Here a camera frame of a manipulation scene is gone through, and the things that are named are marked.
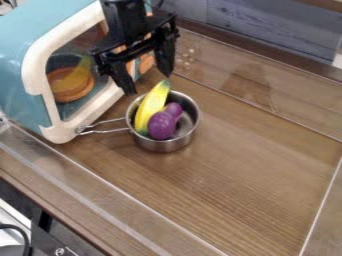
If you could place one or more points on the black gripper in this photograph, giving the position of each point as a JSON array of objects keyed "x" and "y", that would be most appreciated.
[{"x": 135, "y": 33}]

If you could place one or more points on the yellow toy banana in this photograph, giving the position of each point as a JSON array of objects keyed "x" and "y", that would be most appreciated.
[{"x": 151, "y": 104}]

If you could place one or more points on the silver metal pot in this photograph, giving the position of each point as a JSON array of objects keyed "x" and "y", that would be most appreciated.
[{"x": 185, "y": 129}]

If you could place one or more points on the blue toy microwave oven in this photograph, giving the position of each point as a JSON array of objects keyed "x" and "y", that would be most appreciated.
[{"x": 46, "y": 37}]

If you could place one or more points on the purple toy eggplant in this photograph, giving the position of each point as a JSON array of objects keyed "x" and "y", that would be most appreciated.
[{"x": 162, "y": 122}]

